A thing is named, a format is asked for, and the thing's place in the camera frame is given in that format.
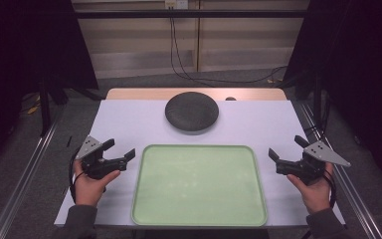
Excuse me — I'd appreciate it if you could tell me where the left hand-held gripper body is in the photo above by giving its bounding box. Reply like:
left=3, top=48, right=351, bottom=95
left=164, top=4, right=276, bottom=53
left=76, top=134, right=127, bottom=180

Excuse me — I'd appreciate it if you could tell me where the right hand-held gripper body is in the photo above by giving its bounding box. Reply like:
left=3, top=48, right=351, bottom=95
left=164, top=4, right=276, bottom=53
left=276, top=140, right=352, bottom=186

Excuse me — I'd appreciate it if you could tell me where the person's left hand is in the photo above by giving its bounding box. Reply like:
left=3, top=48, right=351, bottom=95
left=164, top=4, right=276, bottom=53
left=74, top=158, right=121, bottom=207

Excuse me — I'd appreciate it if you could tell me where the person's right hand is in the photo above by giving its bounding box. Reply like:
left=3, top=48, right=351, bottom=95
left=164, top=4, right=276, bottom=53
left=286, top=161, right=334, bottom=214

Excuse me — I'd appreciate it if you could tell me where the white table mat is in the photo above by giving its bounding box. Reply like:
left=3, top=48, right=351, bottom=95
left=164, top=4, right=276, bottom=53
left=54, top=99, right=346, bottom=229

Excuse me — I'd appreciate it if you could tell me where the black metal stand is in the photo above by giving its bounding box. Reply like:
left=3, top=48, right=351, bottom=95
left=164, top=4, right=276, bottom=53
left=38, top=78, right=53, bottom=137
left=312, top=73, right=323, bottom=128

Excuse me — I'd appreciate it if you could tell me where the dark round plate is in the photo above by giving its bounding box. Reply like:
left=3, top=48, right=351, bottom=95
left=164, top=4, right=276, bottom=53
left=164, top=92, right=220, bottom=135

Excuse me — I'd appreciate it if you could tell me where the light green tray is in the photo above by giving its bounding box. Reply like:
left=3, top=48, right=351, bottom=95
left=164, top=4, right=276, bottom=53
left=130, top=143, right=269, bottom=228

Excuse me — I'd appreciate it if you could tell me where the dark curtain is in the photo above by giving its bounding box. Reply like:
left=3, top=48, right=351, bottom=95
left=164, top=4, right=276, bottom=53
left=283, top=0, right=382, bottom=192
left=0, top=0, right=99, bottom=173

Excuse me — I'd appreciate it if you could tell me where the black horizontal bar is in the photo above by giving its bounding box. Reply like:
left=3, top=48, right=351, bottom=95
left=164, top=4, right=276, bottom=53
left=74, top=9, right=307, bottom=20

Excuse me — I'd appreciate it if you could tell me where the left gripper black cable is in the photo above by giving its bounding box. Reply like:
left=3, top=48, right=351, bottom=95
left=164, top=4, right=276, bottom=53
left=68, top=147, right=85, bottom=204

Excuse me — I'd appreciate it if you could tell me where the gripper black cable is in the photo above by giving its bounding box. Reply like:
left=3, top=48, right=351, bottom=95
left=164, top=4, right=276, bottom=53
left=322, top=163, right=338, bottom=209
left=68, top=147, right=85, bottom=204

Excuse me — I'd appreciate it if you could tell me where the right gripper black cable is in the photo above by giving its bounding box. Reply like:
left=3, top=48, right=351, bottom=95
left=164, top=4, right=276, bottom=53
left=322, top=163, right=338, bottom=209

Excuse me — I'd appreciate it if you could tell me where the aluminium floor rail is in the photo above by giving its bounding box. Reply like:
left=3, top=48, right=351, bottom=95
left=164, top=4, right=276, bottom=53
left=0, top=109, right=67, bottom=239
left=297, top=99, right=382, bottom=239

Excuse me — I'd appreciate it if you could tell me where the black wall cable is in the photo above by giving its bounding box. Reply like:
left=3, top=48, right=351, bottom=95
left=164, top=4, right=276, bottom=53
left=168, top=7, right=288, bottom=85

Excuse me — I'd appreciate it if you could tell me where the white wall socket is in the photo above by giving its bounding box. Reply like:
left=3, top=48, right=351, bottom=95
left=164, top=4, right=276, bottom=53
left=164, top=0, right=189, bottom=10

